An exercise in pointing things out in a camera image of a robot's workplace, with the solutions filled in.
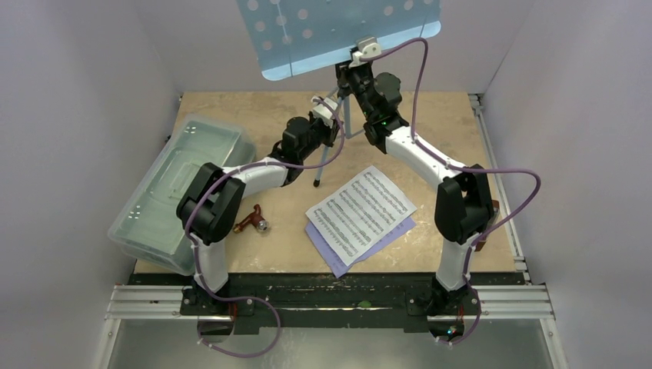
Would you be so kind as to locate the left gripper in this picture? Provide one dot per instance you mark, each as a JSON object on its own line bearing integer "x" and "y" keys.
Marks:
{"x": 330, "y": 133}

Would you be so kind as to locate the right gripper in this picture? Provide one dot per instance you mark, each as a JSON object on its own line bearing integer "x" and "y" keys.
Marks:
{"x": 349, "y": 71}

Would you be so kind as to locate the light blue music stand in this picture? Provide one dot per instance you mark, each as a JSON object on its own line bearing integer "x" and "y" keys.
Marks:
{"x": 295, "y": 37}

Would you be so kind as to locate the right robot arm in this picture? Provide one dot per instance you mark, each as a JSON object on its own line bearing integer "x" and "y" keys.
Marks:
{"x": 464, "y": 208}

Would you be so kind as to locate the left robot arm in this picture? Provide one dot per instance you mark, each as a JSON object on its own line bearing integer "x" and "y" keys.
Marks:
{"x": 209, "y": 208}

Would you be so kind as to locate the white sheet music page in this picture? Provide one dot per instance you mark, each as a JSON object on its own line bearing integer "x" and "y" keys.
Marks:
{"x": 360, "y": 213}

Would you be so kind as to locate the brown capo clamp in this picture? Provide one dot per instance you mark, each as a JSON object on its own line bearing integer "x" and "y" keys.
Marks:
{"x": 254, "y": 219}

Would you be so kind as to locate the brown metronome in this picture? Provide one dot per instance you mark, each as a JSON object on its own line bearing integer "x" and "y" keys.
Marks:
{"x": 497, "y": 209}

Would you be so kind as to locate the clear plastic storage bin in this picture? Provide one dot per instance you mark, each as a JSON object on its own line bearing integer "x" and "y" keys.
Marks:
{"x": 147, "y": 228}

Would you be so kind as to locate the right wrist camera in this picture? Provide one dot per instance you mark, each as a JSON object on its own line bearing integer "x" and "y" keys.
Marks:
{"x": 364, "y": 50}

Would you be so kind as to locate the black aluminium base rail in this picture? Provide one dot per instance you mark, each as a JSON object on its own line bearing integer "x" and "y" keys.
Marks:
{"x": 251, "y": 302}

